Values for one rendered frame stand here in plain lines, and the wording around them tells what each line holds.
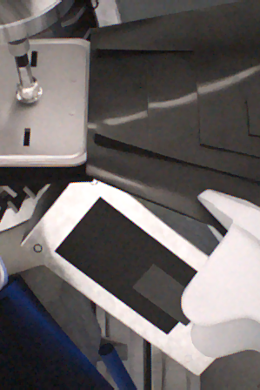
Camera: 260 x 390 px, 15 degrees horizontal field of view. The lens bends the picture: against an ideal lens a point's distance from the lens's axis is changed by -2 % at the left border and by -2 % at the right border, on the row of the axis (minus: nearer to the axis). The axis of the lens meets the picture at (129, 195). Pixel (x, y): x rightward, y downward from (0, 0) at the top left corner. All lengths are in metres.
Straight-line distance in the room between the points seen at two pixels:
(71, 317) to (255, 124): 0.27
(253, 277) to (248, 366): 1.28
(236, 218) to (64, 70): 0.13
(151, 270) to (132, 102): 0.16
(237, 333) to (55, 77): 0.16
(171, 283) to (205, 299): 0.20
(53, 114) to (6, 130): 0.03
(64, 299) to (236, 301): 0.30
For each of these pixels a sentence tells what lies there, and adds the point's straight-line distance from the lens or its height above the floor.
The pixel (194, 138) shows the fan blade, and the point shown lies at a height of 1.19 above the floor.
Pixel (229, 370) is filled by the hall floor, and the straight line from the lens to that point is 1.72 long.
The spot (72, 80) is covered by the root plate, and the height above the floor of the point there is 1.19.
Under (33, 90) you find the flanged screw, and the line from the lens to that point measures 0.50.
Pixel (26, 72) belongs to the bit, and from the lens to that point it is 0.50.
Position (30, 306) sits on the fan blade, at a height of 1.07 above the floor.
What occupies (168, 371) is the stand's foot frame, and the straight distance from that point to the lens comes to 1.63.
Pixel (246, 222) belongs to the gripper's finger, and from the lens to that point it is 0.44.
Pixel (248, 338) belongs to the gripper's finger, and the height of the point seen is 1.16.
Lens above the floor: 1.59
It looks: 57 degrees down
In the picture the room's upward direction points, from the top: 8 degrees counter-clockwise
